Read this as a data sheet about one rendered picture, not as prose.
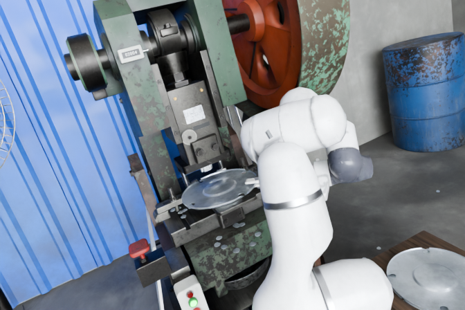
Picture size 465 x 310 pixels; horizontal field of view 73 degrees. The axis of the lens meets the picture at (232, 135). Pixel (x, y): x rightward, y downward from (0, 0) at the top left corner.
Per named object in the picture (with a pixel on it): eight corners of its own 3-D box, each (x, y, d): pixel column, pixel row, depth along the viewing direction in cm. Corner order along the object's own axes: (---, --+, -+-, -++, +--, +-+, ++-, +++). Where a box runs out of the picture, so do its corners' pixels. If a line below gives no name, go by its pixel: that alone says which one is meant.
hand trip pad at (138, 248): (157, 266, 97) (149, 246, 95) (138, 276, 96) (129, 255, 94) (153, 255, 104) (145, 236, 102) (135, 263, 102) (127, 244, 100)
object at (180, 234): (281, 197, 126) (278, 183, 124) (175, 248, 111) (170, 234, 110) (248, 176, 153) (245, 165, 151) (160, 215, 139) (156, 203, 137)
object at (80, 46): (129, 94, 103) (103, 24, 97) (93, 105, 99) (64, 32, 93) (124, 92, 123) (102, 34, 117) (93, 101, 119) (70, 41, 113)
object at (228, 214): (266, 229, 107) (257, 194, 103) (230, 248, 103) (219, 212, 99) (236, 203, 130) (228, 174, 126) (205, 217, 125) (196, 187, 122)
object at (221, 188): (225, 166, 136) (225, 164, 136) (273, 176, 114) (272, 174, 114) (168, 198, 120) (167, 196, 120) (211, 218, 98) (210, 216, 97)
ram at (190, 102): (230, 153, 116) (207, 75, 108) (192, 169, 112) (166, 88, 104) (214, 144, 132) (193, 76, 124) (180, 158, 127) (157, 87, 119)
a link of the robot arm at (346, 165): (323, 141, 96) (328, 172, 91) (369, 134, 92) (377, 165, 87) (329, 165, 111) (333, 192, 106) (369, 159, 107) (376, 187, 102)
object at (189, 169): (234, 161, 123) (230, 148, 122) (187, 181, 117) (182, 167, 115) (219, 153, 138) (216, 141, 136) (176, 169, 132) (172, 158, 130)
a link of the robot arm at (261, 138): (313, 207, 50) (283, 100, 50) (228, 216, 59) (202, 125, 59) (338, 175, 67) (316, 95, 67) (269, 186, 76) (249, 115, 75)
